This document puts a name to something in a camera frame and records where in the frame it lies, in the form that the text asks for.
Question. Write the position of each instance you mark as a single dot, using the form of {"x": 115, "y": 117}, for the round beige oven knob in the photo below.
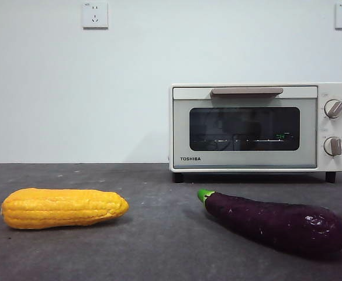
{"x": 333, "y": 109}
{"x": 332, "y": 145}

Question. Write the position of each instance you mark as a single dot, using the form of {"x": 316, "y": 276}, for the yellow corn cob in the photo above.
{"x": 62, "y": 209}

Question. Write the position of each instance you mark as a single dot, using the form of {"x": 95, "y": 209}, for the purple eggplant with green stem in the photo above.
{"x": 276, "y": 222}

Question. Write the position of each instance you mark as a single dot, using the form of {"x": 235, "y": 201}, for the cream Toshiba toaster oven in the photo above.
{"x": 334, "y": 164}

